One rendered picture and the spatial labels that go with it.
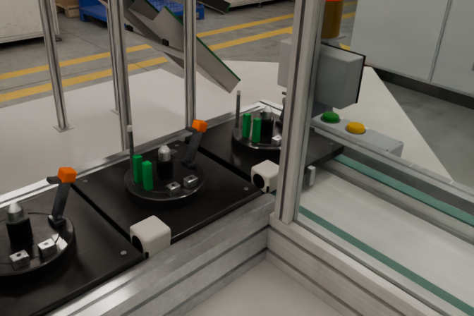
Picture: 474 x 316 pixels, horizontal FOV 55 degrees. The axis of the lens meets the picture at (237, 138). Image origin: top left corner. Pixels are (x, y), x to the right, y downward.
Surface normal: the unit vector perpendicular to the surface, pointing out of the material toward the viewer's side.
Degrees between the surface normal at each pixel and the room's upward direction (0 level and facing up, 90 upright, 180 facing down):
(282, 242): 90
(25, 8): 90
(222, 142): 0
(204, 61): 90
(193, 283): 90
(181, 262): 0
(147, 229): 0
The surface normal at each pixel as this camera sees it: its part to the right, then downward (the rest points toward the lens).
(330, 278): -0.72, 0.30
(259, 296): 0.04, -0.88
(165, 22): 0.56, 0.41
